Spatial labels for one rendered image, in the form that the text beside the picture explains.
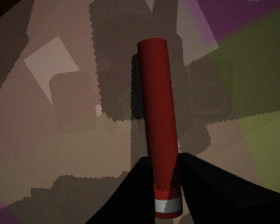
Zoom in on dark red peg with white band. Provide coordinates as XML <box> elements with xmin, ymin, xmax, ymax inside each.
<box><xmin>137</xmin><ymin>37</ymin><xmax>184</xmax><ymax>219</ymax></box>

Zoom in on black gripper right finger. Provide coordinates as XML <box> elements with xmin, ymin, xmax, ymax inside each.
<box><xmin>177</xmin><ymin>153</ymin><xmax>280</xmax><ymax>224</ymax></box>

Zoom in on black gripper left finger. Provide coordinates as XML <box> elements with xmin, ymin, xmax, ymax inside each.
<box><xmin>85</xmin><ymin>157</ymin><xmax>155</xmax><ymax>224</ymax></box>

